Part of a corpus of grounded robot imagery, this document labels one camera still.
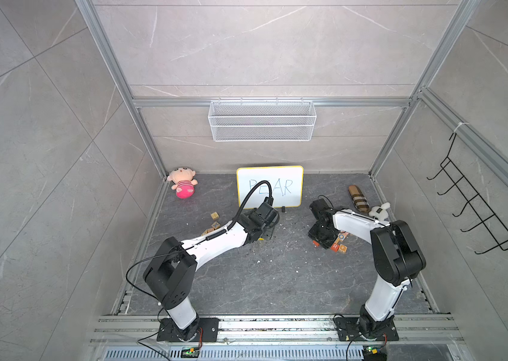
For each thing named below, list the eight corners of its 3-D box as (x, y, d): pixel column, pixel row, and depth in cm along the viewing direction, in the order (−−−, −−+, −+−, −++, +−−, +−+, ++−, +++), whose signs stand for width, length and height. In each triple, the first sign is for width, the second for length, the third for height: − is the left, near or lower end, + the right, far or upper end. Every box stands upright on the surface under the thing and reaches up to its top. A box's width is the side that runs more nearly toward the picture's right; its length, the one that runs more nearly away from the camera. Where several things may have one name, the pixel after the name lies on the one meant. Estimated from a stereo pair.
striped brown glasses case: (358, 212, 107) (361, 209, 104) (346, 189, 116) (348, 185, 114) (368, 211, 107) (371, 207, 105) (355, 188, 117) (357, 184, 114)
